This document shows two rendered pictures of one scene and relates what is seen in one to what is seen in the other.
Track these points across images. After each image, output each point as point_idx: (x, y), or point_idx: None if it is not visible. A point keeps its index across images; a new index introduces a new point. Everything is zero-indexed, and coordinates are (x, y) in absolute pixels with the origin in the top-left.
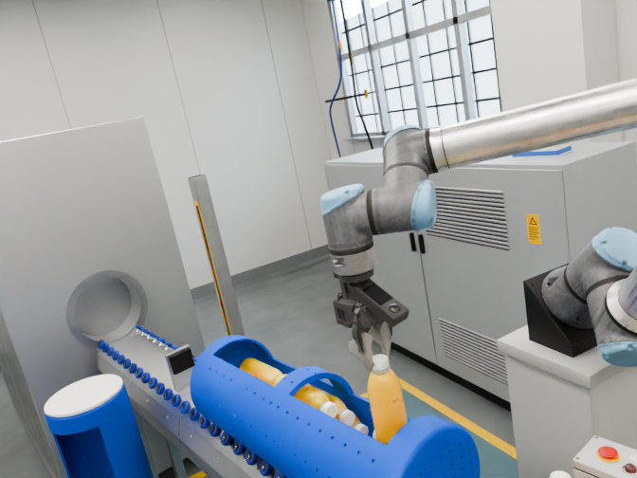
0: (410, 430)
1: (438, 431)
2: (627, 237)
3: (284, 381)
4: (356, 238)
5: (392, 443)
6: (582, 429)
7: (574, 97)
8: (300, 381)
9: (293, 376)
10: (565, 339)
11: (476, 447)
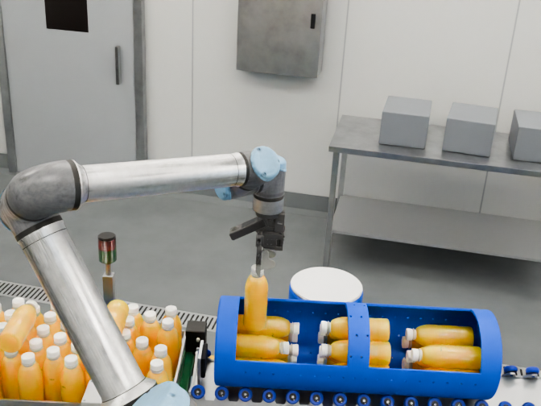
0: (232, 301)
1: (218, 308)
2: (153, 403)
3: (361, 304)
4: None
5: (237, 296)
6: None
7: (140, 160)
8: (348, 306)
9: (359, 307)
10: None
11: (214, 356)
